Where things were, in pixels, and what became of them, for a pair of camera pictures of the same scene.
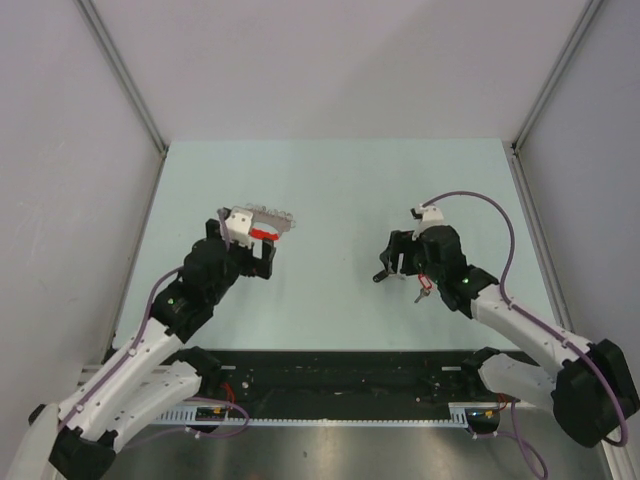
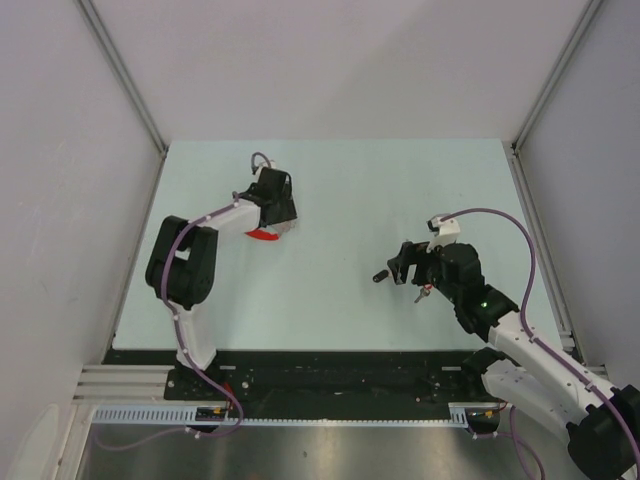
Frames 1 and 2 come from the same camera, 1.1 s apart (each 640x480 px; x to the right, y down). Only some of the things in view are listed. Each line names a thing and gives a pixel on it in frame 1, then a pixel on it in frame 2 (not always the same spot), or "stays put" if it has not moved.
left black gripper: (256, 266) -> (287, 211)
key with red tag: (426, 283) stays put
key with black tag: (380, 276) stays put
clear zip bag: (281, 221) stays put
